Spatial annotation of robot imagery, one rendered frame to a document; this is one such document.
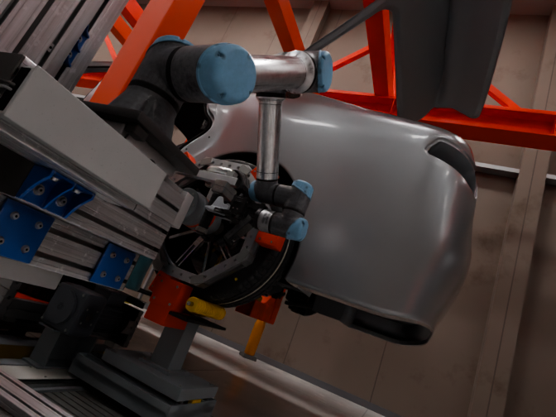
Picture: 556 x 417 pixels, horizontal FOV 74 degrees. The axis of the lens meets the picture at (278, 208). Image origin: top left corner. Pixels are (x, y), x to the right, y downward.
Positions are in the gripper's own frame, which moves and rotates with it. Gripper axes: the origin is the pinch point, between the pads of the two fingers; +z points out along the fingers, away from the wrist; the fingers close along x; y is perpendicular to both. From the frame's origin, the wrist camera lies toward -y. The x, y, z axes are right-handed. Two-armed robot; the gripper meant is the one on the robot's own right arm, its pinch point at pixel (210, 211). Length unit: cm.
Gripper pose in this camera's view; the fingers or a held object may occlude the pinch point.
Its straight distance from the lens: 132.6
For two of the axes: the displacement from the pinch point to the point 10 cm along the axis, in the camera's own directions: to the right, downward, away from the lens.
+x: -3.0, -3.9, -8.7
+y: 3.6, -8.9, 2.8
